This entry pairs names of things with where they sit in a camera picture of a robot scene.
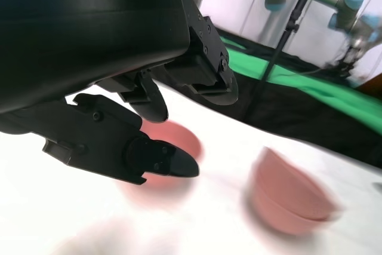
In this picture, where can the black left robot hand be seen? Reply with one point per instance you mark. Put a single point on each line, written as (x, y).
(74, 43)

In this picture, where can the pink plastic bowl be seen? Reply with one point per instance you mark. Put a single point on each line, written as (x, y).
(289, 183)
(182, 141)
(277, 216)

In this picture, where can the green cloth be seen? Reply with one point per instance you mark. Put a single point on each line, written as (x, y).
(298, 84)

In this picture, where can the black backdrop cloth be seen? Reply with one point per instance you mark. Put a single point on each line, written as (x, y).
(298, 117)

